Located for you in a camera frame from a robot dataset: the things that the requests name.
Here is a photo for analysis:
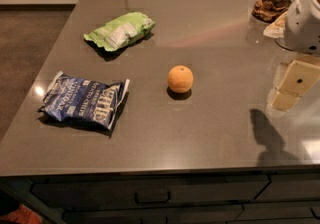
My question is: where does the dark lower drawer front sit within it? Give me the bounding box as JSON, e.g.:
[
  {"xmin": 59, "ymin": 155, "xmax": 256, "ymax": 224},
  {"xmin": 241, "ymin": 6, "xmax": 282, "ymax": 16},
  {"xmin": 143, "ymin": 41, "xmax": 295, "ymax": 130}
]
[{"xmin": 63, "ymin": 205, "xmax": 243, "ymax": 224}]

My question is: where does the green chip bag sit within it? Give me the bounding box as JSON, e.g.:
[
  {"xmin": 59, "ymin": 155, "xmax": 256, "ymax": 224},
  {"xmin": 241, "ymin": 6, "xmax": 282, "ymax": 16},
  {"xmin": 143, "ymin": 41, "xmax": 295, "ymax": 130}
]
[{"xmin": 83, "ymin": 12, "xmax": 155, "ymax": 52}]

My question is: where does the dark drawer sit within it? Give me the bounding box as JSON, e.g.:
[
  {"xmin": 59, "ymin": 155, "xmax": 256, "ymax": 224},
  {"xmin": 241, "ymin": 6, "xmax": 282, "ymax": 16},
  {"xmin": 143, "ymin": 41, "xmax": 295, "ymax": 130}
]
[
  {"xmin": 63, "ymin": 205, "xmax": 243, "ymax": 224},
  {"xmin": 32, "ymin": 176, "xmax": 268, "ymax": 210},
  {"xmin": 256, "ymin": 174, "xmax": 320, "ymax": 201}
]

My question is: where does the blue chip bag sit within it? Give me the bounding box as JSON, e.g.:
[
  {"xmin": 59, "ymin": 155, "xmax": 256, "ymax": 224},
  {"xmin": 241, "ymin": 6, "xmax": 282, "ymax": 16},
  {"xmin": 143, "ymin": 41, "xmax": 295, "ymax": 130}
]
[{"xmin": 39, "ymin": 71, "xmax": 130, "ymax": 131}]

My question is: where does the clear glass bowl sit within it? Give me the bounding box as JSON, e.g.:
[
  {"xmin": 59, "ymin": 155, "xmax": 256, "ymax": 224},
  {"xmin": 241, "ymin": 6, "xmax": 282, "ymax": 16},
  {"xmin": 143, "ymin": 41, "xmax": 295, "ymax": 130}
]
[{"xmin": 263, "ymin": 12, "xmax": 293, "ymax": 51}]

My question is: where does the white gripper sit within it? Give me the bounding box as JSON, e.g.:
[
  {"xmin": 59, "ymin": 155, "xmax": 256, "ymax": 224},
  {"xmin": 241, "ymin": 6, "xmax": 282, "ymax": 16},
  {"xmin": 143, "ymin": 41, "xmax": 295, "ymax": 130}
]
[{"xmin": 270, "ymin": 0, "xmax": 320, "ymax": 111}]

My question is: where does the orange fruit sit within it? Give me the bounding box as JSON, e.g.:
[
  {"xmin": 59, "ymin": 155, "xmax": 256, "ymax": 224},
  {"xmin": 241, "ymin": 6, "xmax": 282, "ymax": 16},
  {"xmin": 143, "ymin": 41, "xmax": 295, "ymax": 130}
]
[{"xmin": 167, "ymin": 65, "xmax": 194, "ymax": 93}]

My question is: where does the black drawer handle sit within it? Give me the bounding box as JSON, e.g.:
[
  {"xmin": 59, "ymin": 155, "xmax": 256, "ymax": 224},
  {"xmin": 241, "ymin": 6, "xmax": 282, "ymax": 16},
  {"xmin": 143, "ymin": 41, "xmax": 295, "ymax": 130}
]
[{"xmin": 134, "ymin": 191, "xmax": 171, "ymax": 205}]

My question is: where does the dark drawer front right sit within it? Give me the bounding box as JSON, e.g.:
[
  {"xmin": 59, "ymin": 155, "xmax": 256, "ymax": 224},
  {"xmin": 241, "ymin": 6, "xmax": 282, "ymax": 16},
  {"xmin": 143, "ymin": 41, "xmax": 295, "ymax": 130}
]
[{"xmin": 256, "ymin": 174, "xmax": 320, "ymax": 201}]

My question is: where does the dark drawer front left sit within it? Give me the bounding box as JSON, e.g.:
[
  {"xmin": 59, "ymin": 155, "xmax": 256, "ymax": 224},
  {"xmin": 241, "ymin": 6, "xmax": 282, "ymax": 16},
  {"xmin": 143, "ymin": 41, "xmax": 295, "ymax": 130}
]
[{"xmin": 32, "ymin": 176, "xmax": 268, "ymax": 210}]

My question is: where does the orange object on floor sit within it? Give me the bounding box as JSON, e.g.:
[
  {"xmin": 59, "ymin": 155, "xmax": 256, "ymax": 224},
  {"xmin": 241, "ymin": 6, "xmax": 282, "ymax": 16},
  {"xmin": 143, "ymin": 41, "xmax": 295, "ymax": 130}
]
[{"xmin": 0, "ymin": 205, "xmax": 42, "ymax": 224}]

